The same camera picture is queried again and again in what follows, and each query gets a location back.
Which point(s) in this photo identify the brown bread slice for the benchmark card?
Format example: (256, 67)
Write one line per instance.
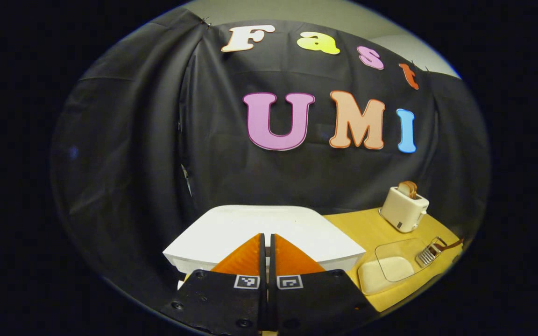
(403, 189)
(413, 188)

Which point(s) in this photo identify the metal chopstick holder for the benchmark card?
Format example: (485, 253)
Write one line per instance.
(430, 252)

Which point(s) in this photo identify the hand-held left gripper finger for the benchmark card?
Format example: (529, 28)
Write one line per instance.
(272, 280)
(262, 280)

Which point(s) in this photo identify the black backdrop cloth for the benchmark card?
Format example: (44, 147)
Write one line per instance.
(157, 140)

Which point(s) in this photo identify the white rice cooker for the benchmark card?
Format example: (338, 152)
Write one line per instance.
(259, 221)

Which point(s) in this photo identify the white toaster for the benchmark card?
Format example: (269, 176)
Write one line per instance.
(402, 212)

